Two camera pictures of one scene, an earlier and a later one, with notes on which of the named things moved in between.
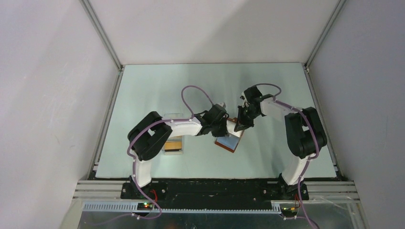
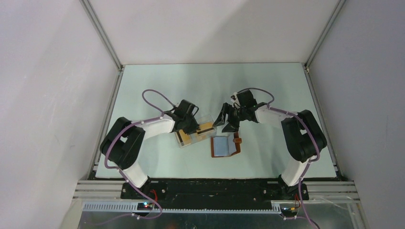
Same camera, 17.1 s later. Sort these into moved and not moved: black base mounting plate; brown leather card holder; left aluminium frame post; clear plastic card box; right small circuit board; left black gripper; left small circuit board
Moved: brown leather card holder; left black gripper; clear plastic card box
Not moved: right small circuit board; left small circuit board; black base mounting plate; left aluminium frame post
